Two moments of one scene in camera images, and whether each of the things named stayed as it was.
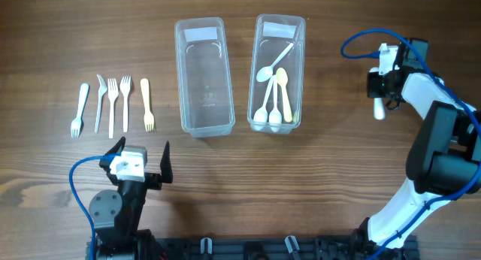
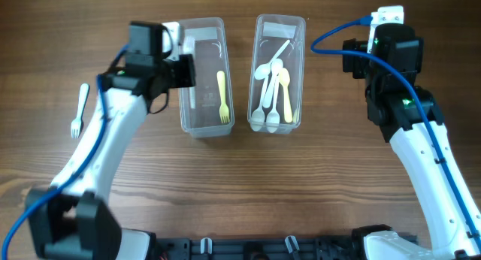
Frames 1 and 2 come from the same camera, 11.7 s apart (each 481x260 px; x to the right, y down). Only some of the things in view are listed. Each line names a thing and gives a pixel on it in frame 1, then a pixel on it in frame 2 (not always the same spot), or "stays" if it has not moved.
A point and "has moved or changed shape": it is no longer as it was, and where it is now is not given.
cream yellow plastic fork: (149, 118) -> (224, 109)
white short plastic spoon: (379, 113) has moved or changed shape
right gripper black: (373, 92) -> (355, 64)
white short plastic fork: (76, 125) stays
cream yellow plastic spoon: (282, 77) stays
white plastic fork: (125, 85) has moved or changed shape
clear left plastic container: (205, 88) stays
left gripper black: (155, 179) -> (188, 77)
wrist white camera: (131, 164) -> (173, 28)
